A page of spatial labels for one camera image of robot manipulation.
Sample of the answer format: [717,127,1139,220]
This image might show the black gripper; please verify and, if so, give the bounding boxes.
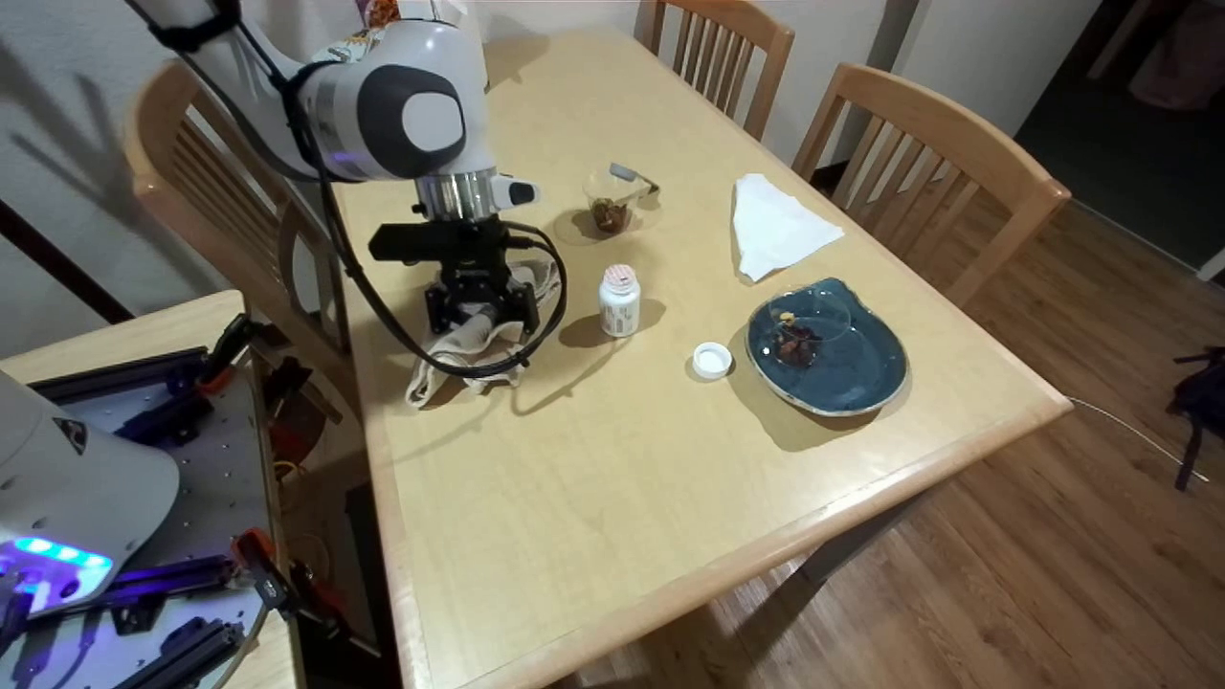
[426,256,540,339]

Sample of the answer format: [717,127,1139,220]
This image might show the white pill bottle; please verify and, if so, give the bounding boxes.
[596,259,647,339]

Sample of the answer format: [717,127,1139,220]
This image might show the brown crumbly lump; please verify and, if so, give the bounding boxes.
[588,191,640,237]

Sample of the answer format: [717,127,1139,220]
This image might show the metal spoon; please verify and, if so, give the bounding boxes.
[606,162,665,200]

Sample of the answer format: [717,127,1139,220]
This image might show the white bottle cap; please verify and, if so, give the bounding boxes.
[685,335,739,385]

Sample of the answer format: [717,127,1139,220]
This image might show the white paper napkin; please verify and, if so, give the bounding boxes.
[728,171,850,287]

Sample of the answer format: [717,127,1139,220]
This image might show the grey perforated metal plate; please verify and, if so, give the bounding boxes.
[67,368,291,689]

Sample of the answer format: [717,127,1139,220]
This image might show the dark food scraps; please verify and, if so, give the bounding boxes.
[769,309,829,368]

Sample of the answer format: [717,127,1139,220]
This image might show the blue black bar clamp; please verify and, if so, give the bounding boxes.
[30,343,222,451]

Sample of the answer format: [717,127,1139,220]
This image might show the wooden robot cart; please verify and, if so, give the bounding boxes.
[0,287,388,689]

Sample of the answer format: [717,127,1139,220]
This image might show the blue ceramic plate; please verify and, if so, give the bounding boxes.
[743,274,910,420]

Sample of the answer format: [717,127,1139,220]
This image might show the wooden slat-back chair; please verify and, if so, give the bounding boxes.
[787,60,1077,309]
[131,58,376,413]

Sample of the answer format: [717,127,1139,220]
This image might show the wooden chair back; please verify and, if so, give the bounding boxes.
[631,0,797,144]

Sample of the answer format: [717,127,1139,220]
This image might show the purple plastic tool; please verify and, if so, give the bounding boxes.
[93,550,244,630]

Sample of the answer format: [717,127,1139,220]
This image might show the black diagonal rod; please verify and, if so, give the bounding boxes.
[0,200,136,326]

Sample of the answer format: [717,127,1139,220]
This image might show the black hand tool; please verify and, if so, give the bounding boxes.
[112,613,261,689]

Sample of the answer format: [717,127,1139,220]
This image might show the orange-handled clamp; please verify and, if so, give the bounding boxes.
[196,309,284,399]

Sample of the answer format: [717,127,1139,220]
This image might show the red-handled pliers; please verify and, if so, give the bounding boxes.
[231,527,341,642]

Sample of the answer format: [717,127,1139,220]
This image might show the white floor cable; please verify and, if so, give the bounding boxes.
[1067,393,1216,476]

